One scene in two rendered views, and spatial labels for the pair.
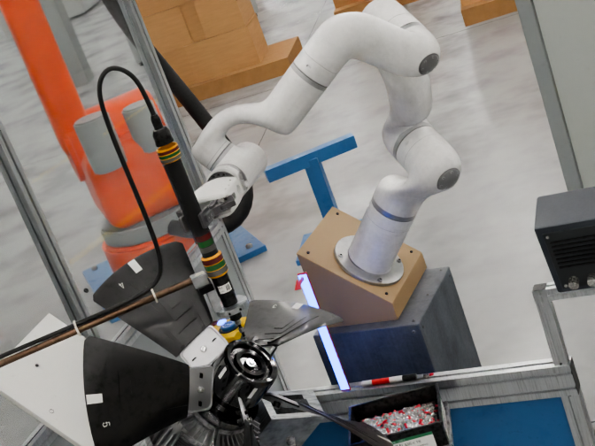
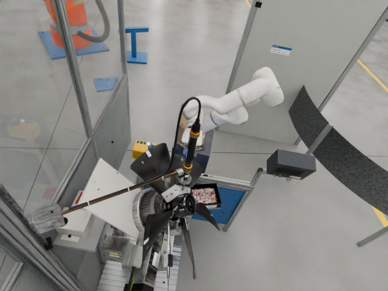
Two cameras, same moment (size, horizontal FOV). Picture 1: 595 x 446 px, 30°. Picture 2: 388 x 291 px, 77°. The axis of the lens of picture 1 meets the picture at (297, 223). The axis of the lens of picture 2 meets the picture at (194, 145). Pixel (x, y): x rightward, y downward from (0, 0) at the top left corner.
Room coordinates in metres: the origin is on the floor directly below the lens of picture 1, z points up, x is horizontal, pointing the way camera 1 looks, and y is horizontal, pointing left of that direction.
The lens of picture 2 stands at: (1.45, 0.54, 2.38)
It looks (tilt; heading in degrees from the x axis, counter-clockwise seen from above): 48 degrees down; 330
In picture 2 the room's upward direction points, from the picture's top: 13 degrees clockwise
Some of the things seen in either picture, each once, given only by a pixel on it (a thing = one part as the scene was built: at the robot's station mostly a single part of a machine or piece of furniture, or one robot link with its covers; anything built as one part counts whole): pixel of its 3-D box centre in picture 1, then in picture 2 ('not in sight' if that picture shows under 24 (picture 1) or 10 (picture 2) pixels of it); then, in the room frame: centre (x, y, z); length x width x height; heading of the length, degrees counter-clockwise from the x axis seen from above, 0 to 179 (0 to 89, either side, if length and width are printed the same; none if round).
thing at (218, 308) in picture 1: (220, 289); (184, 174); (2.10, 0.20, 1.35); 0.09 x 0.07 x 0.10; 99
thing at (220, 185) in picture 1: (215, 196); (192, 138); (2.20, 0.14, 1.51); 0.11 x 0.10 x 0.07; 154
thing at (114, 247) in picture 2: not in sight; (116, 249); (2.04, 0.59, 0.73); 0.15 x 0.09 x 0.22; 64
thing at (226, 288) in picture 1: (197, 220); (190, 155); (2.10, 0.19, 1.50); 0.04 x 0.04 x 0.46
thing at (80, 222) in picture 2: not in sight; (74, 225); (2.18, 0.79, 0.91); 0.17 x 0.16 x 0.11; 64
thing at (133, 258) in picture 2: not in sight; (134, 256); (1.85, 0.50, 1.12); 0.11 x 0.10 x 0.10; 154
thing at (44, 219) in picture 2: not in sight; (47, 218); (2.00, 0.80, 1.39); 0.10 x 0.07 x 0.08; 99
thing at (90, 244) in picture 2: not in sight; (86, 219); (2.24, 0.73, 0.84); 0.36 x 0.24 x 0.03; 154
